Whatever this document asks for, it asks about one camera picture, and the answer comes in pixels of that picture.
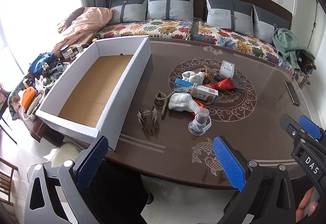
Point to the blue cloth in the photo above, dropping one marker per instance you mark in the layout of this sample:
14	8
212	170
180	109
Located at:
40	59

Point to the white cardboard box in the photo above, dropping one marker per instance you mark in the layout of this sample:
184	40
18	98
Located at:
96	86

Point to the brown hair clip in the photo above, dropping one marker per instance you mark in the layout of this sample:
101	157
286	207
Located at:
205	71

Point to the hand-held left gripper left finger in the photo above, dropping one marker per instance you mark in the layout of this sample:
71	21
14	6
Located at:
93	160

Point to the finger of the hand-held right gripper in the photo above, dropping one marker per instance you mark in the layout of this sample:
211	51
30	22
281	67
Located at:
310	127
290	126

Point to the pink blanket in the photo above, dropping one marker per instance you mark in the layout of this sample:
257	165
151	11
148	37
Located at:
86	23

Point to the olive woven strip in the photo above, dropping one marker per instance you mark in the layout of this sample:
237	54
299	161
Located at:
195	29

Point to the grey two-tone cushion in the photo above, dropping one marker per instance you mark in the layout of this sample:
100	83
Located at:
226	15
127	11
267	25
170	5

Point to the metal hair claw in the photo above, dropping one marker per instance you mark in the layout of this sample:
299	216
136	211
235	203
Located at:
149	122

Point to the black phone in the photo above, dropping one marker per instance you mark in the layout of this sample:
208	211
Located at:
292	93

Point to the white sock with dotted sole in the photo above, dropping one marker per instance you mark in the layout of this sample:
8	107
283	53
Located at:
182	101

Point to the red snack packet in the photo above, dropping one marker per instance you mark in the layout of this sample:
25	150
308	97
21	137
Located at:
225	84

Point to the white stool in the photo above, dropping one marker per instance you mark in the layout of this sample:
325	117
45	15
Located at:
63	155

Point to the person's right hand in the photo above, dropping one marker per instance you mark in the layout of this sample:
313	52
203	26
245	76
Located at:
307	201

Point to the grey mesh roller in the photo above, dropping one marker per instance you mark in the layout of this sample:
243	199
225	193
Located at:
201	115

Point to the wooden chair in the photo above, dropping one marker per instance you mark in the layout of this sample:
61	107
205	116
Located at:
6	178

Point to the cluttered tray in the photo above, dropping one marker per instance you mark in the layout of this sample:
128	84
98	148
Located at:
52	71

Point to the black mesh chair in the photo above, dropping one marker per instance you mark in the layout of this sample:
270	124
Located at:
112	188

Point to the dark wooden side table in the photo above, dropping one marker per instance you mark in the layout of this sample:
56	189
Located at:
33	127

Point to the small orange item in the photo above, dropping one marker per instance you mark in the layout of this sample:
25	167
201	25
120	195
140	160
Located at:
201	105

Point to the blue white toothpaste box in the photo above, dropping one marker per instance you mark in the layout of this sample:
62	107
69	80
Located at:
186	86

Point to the plain white sock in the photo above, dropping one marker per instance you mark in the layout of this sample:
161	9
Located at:
192	76

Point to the white jar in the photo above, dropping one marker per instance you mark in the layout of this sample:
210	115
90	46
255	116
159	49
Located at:
80	48
70	52
64	54

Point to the brown bag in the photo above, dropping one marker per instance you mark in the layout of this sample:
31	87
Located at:
305	61

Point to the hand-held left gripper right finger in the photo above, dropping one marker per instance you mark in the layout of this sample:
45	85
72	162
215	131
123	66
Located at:
229	165

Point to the green towel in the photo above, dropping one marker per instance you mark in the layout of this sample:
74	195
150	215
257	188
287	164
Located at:
287	40

